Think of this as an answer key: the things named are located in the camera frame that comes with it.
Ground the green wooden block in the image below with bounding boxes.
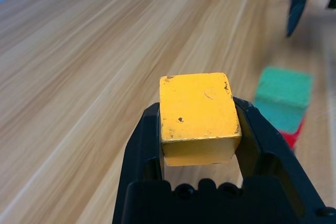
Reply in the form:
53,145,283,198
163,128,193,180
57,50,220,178
253,66,314,133

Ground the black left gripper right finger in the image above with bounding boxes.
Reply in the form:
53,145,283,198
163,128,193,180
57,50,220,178
232,97,336,224

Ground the yellow wooden block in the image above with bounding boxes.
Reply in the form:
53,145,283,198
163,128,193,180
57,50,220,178
159,72,242,167

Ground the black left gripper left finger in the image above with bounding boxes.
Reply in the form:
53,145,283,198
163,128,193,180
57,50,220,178
112,102,165,224

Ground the red wooden block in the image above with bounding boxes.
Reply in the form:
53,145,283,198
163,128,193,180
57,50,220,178
278,119,305,151

